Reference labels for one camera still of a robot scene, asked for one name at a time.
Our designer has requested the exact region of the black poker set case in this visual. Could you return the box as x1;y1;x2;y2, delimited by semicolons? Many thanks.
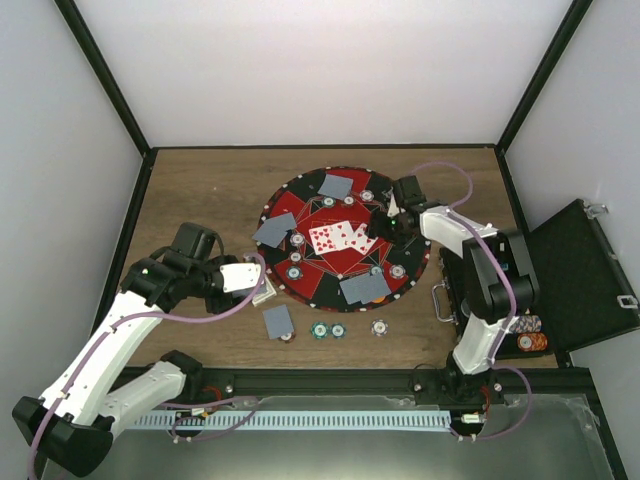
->
432;198;640;360

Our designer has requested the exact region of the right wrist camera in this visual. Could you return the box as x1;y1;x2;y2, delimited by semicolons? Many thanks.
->
387;175;426;217

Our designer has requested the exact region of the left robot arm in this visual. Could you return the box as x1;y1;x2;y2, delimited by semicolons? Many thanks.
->
12;222;266;479

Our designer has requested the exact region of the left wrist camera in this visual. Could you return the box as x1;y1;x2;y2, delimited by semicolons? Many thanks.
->
219;263;262;293

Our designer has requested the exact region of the grey chip row in case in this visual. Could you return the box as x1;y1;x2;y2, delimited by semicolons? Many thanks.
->
511;315;542;334

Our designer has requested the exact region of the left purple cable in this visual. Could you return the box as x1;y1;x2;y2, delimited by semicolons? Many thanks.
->
27;252;269;480

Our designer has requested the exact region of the brown poker chip stack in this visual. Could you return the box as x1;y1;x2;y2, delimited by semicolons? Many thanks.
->
279;332;295;343

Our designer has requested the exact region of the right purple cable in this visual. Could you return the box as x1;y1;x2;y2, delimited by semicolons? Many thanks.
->
409;161;534;444

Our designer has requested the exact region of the blue playing card deck box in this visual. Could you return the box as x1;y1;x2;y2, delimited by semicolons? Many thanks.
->
252;278;277;307

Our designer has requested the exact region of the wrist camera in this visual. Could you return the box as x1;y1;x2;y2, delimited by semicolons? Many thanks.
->
219;263;262;293
387;175;426;217

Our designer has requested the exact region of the blue card seat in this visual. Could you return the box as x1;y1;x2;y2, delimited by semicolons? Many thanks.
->
357;273;391;304
318;173;346;199
252;219;289;248

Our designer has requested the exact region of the teal poker chip stack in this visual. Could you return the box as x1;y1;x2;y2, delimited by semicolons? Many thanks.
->
310;322;330;339

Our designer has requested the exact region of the face up hearts card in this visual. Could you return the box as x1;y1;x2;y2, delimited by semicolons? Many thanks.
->
330;221;354;251
309;225;338;255
346;223;377;255

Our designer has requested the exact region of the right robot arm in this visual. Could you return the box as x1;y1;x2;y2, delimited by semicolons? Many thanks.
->
367;204;540;403

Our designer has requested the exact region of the orange chip row in case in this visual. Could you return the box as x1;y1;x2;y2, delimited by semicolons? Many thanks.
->
517;332;548;352

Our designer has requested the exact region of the light blue slotted cable duct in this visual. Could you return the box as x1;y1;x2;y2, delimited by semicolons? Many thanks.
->
131;410;451;433

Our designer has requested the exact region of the purple white poker chip stack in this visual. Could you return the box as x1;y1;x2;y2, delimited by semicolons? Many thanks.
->
370;319;389;337

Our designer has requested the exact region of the round red black poker mat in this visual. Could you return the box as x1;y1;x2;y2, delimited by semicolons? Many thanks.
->
256;166;431;313

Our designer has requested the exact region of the purple cable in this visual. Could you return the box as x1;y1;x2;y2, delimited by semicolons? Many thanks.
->
409;161;534;444
27;252;269;480

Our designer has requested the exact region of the black aluminium frame rail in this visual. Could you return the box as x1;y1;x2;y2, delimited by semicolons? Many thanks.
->
182;367;594;400

